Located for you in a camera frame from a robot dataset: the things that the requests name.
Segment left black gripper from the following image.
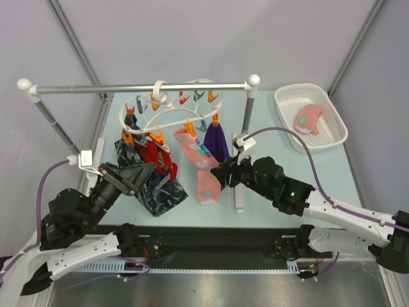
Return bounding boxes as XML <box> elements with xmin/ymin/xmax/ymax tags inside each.
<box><xmin>84</xmin><ymin>161</ymin><xmax>158</xmax><ymax>228</ymax></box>

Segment pink sock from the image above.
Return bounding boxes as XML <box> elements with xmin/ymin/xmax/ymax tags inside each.
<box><xmin>293</xmin><ymin>104</ymin><xmax>325</xmax><ymax>135</ymax></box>
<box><xmin>173</xmin><ymin>129</ymin><xmax>222</xmax><ymax>205</ymax></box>

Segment red sock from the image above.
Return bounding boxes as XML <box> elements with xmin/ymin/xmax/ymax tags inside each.
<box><xmin>137</xmin><ymin>141</ymin><xmax>165</xmax><ymax>175</ymax></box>

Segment santa christmas sock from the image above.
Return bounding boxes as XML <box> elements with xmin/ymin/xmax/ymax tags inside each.
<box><xmin>157</xmin><ymin>145</ymin><xmax>178</xmax><ymax>182</ymax></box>

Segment white round clip hanger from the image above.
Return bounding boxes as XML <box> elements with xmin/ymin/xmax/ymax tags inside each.
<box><xmin>118</xmin><ymin>79</ymin><xmax>224</xmax><ymax>146</ymax></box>

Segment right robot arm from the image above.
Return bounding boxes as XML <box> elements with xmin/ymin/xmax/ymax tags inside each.
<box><xmin>210</xmin><ymin>157</ymin><xmax>408</xmax><ymax>274</ymax></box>

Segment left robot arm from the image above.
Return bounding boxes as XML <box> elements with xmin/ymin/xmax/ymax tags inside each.
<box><xmin>1</xmin><ymin>162</ymin><xmax>155</xmax><ymax>306</ymax></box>

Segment purple cloth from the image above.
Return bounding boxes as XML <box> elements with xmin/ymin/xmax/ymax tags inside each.
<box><xmin>203</xmin><ymin>124</ymin><xmax>230</xmax><ymax>164</ymax></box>

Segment dark patterned shorts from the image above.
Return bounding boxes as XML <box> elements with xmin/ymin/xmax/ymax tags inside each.
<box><xmin>114</xmin><ymin>115</ymin><xmax>188</xmax><ymax>217</ymax></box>

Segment white silver clothes rack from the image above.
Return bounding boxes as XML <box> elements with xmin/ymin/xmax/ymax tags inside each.
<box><xmin>16</xmin><ymin>74</ymin><xmax>261</xmax><ymax>214</ymax></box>

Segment white plastic basket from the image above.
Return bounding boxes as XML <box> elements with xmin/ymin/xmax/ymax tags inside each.
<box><xmin>274</xmin><ymin>83</ymin><xmax>348</xmax><ymax>152</ymax></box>

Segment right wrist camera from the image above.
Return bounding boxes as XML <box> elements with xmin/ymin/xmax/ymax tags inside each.
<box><xmin>232</xmin><ymin>133</ymin><xmax>256</xmax><ymax>165</ymax></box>

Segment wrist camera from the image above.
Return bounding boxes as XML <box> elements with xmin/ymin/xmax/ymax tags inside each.
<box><xmin>67</xmin><ymin>150</ymin><xmax>100</xmax><ymax>175</ymax></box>
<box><xmin>232</xmin><ymin>133</ymin><xmax>256</xmax><ymax>165</ymax></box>

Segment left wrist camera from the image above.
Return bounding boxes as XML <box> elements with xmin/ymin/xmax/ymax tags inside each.
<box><xmin>67</xmin><ymin>150</ymin><xmax>100</xmax><ymax>175</ymax></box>

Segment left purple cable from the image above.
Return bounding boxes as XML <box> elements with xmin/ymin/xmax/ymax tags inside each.
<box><xmin>0</xmin><ymin>159</ymin><xmax>151</xmax><ymax>288</ymax></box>

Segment purple cable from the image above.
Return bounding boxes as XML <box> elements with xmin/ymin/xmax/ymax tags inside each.
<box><xmin>0</xmin><ymin>159</ymin><xmax>151</xmax><ymax>288</ymax></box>
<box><xmin>242</xmin><ymin>126</ymin><xmax>409</xmax><ymax>282</ymax></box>

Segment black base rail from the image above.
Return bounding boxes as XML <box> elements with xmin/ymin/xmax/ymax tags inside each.
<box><xmin>134</xmin><ymin>226</ymin><xmax>304</xmax><ymax>270</ymax></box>

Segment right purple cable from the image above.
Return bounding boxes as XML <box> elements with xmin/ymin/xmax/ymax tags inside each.
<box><xmin>242</xmin><ymin>126</ymin><xmax>409</xmax><ymax>282</ymax></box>

